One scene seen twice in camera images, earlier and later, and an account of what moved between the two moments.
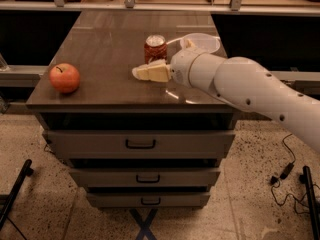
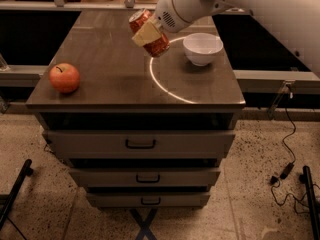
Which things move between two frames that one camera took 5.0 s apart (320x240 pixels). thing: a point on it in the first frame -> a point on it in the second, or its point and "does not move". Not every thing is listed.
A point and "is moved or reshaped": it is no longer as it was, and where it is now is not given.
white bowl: (204, 42) does not move
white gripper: (180, 68) -> (167, 11)
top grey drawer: (140, 144) does not move
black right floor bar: (306, 179) does not move
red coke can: (155, 48) is moved or reshaped
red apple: (64, 78) does not move
